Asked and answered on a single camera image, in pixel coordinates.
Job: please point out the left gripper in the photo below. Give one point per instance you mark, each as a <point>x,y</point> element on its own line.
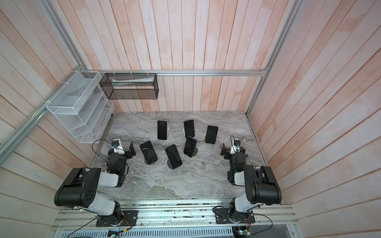
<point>126,151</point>

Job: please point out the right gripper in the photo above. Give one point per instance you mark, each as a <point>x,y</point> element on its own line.
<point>227,152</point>

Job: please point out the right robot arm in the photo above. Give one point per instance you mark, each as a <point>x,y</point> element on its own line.
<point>261,187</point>

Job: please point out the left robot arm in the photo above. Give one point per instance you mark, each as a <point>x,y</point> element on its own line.
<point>79,189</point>

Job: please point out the front left black stand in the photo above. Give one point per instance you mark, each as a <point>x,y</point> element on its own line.
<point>149,162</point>

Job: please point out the black stand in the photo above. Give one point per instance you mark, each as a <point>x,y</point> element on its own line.
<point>195,151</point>
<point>149,162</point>
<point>169,164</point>

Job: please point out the front right black stand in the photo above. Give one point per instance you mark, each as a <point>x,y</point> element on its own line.
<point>195,151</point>

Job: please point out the front middle black stand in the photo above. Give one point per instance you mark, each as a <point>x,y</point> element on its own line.
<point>169,164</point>

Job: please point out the black mesh basket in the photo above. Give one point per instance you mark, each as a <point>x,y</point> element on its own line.
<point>128,86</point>

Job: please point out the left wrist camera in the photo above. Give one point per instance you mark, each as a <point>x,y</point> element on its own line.
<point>117,147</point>

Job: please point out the white wire shelf rack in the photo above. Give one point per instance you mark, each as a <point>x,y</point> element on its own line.
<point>81,108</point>

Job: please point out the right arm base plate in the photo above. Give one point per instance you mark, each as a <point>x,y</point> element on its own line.
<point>228,216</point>

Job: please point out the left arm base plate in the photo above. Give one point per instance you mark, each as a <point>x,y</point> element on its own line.
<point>123,218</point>

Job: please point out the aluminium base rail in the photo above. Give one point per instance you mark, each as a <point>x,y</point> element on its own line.
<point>165,213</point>

